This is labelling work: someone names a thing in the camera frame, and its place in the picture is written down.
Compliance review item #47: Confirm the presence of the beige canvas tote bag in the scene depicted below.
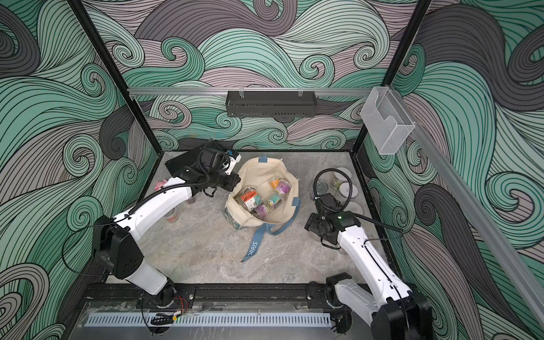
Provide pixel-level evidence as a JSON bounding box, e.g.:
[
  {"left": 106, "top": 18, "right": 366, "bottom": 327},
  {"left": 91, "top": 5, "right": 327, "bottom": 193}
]
[{"left": 223, "top": 156, "right": 301, "bottom": 262}]

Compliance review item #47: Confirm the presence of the green label seed jar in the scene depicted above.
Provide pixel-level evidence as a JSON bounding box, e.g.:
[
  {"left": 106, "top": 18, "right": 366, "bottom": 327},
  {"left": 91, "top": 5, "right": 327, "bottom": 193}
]
[{"left": 331, "top": 167, "right": 352, "bottom": 190}]

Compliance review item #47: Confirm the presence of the red label seed jar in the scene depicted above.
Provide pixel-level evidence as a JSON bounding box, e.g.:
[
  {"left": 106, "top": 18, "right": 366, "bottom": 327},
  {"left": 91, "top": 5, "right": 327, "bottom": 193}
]
[{"left": 164, "top": 207, "right": 179, "bottom": 223}]

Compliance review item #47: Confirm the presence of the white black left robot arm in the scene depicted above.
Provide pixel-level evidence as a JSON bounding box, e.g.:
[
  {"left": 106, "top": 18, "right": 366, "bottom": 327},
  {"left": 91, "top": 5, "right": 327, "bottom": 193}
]
[{"left": 92, "top": 157, "right": 241, "bottom": 308}]

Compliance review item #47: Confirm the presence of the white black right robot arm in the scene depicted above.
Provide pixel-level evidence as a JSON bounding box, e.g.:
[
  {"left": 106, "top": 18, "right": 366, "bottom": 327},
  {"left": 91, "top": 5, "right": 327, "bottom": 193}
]
[{"left": 305, "top": 212, "right": 434, "bottom": 339}]

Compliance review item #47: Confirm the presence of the purple label seed jar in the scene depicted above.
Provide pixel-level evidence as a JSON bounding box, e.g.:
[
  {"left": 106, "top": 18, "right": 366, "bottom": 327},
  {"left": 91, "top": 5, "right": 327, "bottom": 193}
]
[{"left": 253, "top": 204, "right": 270, "bottom": 220}]

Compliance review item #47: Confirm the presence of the red carrot label jar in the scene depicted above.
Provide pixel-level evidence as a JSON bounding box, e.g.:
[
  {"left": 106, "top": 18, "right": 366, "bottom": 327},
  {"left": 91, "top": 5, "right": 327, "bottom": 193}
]
[{"left": 235, "top": 186, "right": 262, "bottom": 212}]

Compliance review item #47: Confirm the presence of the black hard case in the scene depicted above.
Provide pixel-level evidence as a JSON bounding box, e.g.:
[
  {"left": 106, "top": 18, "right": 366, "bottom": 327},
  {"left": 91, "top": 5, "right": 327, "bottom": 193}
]
[{"left": 165, "top": 147, "right": 214, "bottom": 177}]

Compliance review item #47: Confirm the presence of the orange rainbow label jar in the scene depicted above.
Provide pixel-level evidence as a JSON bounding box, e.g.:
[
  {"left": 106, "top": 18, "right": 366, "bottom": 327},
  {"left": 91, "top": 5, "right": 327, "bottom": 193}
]
[{"left": 269, "top": 178, "right": 281, "bottom": 189}]

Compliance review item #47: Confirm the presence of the purple eggplant label jar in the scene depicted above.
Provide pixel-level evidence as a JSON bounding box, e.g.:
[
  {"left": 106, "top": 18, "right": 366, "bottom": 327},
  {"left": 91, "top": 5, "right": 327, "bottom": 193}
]
[{"left": 266, "top": 193, "right": 283, "bottom": 210}]

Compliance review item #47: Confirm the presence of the purple white label jar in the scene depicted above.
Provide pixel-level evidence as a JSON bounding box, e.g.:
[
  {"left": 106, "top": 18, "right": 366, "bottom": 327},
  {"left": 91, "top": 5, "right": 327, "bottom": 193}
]
[{"left": 276, "top": 178, "right": 292, "bottom": 196}]

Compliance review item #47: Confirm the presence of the pink small toy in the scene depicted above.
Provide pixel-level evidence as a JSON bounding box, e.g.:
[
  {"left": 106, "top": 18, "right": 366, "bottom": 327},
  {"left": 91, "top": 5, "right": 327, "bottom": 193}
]
[{"left": 154, "top": 180, "right": 167, "bottom": 191}]

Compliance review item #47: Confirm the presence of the black perforated wall shelf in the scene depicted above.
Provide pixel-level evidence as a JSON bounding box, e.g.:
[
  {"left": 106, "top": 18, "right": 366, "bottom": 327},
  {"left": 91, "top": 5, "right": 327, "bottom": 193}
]
[{"left": 225, "top": 92, "right": 317, "bottom": 119}]

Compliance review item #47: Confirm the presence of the clear acrylic wall box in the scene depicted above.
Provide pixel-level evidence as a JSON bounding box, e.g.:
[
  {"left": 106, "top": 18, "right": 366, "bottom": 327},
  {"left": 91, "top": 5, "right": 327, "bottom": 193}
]
[{"left": 361, "top": 86, "right": 415, "bottom": 155}]

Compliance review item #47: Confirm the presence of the aluminium wall rail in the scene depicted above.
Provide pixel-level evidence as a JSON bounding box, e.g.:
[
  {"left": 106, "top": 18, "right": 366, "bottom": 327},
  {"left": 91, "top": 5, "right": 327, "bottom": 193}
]
[{"left": 127, "top": 86, "right": 372, "bottom": 97}]

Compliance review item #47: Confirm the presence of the white slotted cable duct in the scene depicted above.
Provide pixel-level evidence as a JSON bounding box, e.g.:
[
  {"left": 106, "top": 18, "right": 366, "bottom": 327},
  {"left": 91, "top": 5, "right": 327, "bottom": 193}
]
[{"left": 84, "top": 312, "right": 332, "bottom": 328}]

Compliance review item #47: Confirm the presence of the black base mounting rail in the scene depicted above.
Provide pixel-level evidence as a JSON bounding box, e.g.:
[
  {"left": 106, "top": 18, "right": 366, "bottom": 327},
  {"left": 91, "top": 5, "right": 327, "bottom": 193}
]
[{"left": 83, "top": 282, "right": 342, "bottom": 310}]

